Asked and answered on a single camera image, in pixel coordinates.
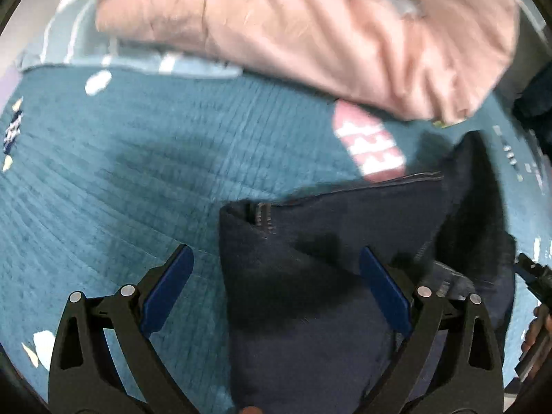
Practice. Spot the light blue plaid pillow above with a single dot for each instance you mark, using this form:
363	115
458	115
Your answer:
71	39

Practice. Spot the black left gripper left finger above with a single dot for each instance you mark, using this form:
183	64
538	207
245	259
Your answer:
83	377

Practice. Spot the dark blue denim jeans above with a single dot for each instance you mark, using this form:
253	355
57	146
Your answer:
306	333

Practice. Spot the right hand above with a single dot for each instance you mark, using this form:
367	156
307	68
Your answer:
541	319

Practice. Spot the pink quilted duvet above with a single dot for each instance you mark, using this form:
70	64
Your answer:
419	59

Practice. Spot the teal quilted bedspread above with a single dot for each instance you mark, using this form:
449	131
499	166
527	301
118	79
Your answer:
103	186

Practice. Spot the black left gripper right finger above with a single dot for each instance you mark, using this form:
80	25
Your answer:
449	359

